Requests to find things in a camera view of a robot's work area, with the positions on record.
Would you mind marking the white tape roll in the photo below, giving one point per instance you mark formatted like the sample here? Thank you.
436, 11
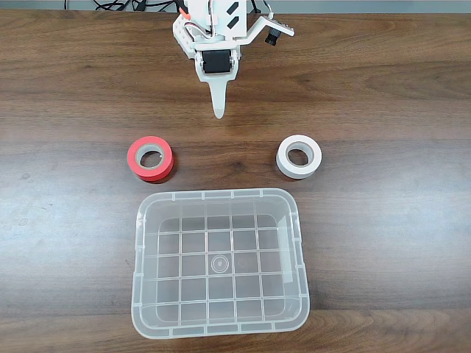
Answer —
283, 166

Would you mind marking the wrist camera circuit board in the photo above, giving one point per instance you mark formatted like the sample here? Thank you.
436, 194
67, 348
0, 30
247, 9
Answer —
273, 36

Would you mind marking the clear plastic storage box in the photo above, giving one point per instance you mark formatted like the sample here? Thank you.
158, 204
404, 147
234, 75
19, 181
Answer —
221, 264

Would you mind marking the red tape roll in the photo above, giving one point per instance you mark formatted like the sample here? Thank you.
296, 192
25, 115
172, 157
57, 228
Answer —
134, 165

